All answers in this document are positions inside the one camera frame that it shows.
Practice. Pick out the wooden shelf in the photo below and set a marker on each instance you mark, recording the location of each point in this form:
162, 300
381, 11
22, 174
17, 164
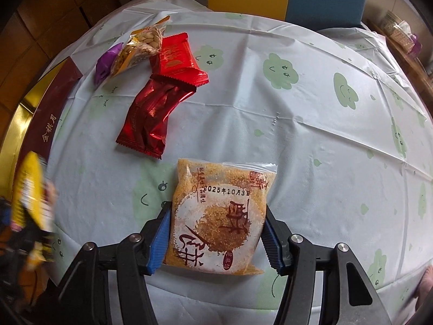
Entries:
419, 71

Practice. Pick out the dark red shiny snack packet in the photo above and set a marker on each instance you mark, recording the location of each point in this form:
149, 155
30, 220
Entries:
149, 118

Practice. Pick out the tissue box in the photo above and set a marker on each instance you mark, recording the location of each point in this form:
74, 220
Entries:
399, 32

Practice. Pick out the sesame cake packet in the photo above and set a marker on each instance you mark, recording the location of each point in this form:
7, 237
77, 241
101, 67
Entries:
216, 216

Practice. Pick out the white plastic tablecloth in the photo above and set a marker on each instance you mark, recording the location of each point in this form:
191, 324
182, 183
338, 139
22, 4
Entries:
304, 142

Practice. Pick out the person's leg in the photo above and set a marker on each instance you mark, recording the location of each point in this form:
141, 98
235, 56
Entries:
425, 287

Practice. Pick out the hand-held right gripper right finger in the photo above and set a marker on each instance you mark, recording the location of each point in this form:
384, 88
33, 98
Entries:
270, 243

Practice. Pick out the clear peanut packet orange strip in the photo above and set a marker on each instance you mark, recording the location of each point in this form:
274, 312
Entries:
138, 49

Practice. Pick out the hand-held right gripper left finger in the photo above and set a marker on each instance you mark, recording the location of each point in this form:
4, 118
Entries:
159, 240

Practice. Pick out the purple snack packet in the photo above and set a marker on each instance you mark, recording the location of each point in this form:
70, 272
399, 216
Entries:
105, 64

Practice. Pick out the bright red snack packet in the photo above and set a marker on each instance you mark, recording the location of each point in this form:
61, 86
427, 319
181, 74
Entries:
176, 59

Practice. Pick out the small purple pack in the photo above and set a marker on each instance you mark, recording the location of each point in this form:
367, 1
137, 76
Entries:
416, 44

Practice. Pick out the gold tin box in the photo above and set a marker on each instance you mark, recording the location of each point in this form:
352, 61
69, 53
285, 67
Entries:
50, 115

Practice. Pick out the yellow green snack packet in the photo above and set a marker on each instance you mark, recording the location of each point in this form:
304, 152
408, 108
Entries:
30, 189

